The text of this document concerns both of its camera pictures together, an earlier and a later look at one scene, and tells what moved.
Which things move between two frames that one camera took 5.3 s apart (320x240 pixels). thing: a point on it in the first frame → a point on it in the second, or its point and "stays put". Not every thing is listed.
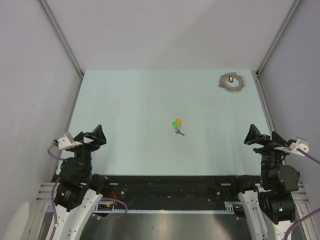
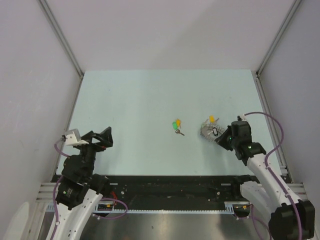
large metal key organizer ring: (241, 86) → (210, 131)
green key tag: (175, 125) stays put
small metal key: (178, 131) stays put
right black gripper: (254, 135) → (221, 140)
